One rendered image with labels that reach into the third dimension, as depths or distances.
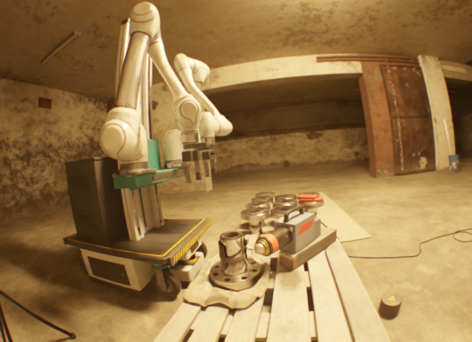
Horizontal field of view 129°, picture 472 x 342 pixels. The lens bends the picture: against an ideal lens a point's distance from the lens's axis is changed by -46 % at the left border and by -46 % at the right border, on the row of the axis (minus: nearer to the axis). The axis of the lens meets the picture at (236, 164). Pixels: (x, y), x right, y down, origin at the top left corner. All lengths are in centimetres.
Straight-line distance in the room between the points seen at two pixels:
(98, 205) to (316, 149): 949
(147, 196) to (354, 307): 134
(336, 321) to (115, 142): 104
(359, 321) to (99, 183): 140
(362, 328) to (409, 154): 496
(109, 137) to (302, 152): 949
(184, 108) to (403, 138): 506
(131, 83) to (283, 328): 112
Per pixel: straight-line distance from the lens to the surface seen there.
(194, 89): 147
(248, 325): 85
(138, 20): 107
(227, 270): 105
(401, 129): 540
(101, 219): 132
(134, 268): 120
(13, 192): 525
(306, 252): 120
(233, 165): 1023
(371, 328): 82
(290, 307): 91
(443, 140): 615
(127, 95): 93
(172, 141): 145
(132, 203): 128
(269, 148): 995
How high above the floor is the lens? 76
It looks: 2 degrees down
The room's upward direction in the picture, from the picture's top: 6 degrees counter-clockwise
